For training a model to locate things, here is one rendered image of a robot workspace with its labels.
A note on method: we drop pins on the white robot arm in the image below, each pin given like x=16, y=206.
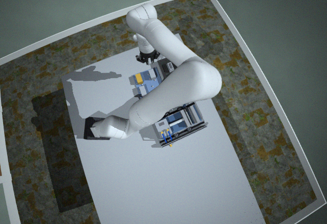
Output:
x=193, y=80

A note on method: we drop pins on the brass-yellow block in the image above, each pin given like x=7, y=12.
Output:
x=139, y=78

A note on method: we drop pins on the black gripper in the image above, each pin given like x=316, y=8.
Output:
x=142, y=57

